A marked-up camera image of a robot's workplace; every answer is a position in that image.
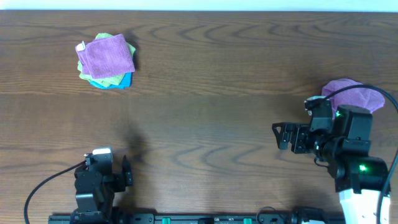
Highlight folded green cloth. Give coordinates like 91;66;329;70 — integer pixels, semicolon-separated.
77;33;136;87

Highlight crumpled purple cloth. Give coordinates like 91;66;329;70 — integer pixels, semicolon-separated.
322;78;385;114

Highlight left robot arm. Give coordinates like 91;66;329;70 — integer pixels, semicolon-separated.
69;152;133;224

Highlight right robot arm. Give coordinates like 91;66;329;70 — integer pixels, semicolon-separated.
272;120;391;223

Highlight folded blue cloth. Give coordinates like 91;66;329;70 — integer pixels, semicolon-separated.
89;73;133;90

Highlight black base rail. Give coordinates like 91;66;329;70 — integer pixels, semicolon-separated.
48;213;345;224

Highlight purple microfiber cloth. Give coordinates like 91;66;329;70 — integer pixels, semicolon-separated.
75;34;135;79

